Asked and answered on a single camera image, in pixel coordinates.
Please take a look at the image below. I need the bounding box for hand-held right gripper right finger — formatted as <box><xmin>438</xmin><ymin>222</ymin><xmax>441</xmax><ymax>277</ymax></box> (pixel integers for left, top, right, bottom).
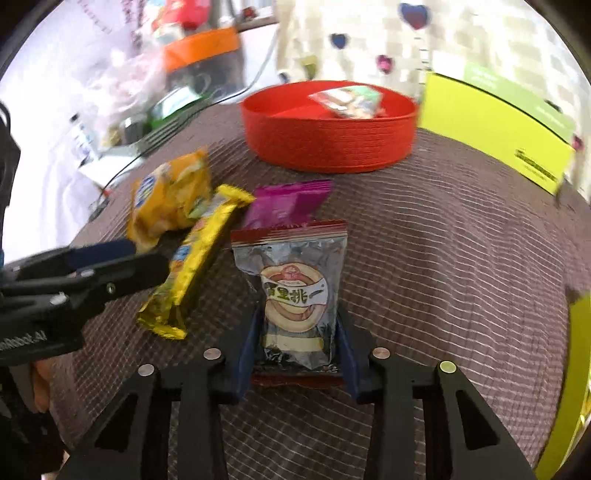
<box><xmin>335</xmin><ymin>309</ymin><xmax>539</xmax><ymax>480</ymax></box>

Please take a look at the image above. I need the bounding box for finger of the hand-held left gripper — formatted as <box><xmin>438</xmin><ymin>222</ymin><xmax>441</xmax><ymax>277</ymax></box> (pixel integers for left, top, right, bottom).
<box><xmin>7</xmin><ymin>239</ymin><xmax>138</xmax><ymax>280</ymax></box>
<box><xmin>0</xmin><ymin>253</ymin><xmax>170</xmax><ymax>320</ymax></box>

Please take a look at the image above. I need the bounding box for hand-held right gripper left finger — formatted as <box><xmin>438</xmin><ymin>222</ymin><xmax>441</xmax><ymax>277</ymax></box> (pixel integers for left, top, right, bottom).
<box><xmin>55</xmin><ymin>307</ymin><xmax>262</xmax><ymax>480</ymax></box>

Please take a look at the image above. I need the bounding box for gold snack bar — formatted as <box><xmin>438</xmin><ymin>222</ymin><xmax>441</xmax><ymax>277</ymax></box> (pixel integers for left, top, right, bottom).
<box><xmin>137</xmin><ymin>184</ymin><xmax>256</xmax><ymax>341</ymax></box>

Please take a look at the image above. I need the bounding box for person's left forearm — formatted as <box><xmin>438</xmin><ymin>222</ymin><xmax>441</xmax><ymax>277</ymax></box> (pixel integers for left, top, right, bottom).
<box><xmin>0</xmin><ymin>360</ymin><xmax>70</xmax><ymax>480</ymax></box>

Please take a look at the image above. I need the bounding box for orange yellow snack packet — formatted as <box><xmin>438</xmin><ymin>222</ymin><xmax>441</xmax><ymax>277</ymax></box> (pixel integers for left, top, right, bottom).
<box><xmin>127</xmin><ymin>147</ymin><xmax>214</xmax><ymax>253</ymax></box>

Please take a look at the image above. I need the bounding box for brown striped tablecloth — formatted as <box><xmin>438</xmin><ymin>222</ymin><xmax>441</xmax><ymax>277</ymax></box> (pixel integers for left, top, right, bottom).
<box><xmin>46</xmin><ymin>102</ymin><xmax>591</xmax><ymax>480</ymax></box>

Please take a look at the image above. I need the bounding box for purple snack packet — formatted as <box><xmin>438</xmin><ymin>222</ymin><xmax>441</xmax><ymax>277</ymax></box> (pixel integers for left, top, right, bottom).
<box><xmin>241</xmin><ymin>180</ymin><xmax>334</xmax><ymax>230</ymax></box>

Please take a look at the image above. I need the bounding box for clear plastic bag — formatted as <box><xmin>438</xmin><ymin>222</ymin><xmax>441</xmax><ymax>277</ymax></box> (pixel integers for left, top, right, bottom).
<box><xmin>85</xmin><ymin>44</ymin><xmax>168</xmax><ymax>144</ymax></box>

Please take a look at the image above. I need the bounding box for red woven plastic basket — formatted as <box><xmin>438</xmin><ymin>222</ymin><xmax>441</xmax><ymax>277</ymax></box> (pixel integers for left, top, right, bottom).
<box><xmin>240</xmin><ymin>80</ymin><xmax>419</xmax><ymax>174</ymax></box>

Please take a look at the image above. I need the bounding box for orange lidded container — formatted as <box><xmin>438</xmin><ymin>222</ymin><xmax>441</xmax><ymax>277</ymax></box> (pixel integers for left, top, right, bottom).
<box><xmin>163</xmin><ymin>25</ymin><xmax>246</xmax><ymax>93</ymax></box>

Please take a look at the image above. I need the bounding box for clear mixed snack packet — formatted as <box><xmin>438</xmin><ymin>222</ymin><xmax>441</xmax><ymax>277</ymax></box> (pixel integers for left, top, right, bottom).
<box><xmin>308</xmin><ymin>85</ymin><xmax>385</xmax><ymax>120</ymax></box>

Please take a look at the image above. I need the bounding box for lime green cardboard box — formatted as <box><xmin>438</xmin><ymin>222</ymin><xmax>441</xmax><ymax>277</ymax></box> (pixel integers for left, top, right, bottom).
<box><xmin>418</xmin><ymin>62</ymin><xmax>579</xmax><ymax>197</ymax></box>

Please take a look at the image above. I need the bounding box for white curtain with hearts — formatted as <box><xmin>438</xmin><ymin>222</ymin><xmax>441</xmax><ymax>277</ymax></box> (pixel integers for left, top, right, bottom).
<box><xmin>274</xmin><ymin>0</ymin><xmax>591</xmax><ymax>144</ymax></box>

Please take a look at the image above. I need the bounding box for black cable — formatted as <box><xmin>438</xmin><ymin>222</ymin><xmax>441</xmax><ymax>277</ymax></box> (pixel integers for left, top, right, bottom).
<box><xmin>95</xmin><ymin>23</ymin><xmax>280</xmax><ymax>199</ymax></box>

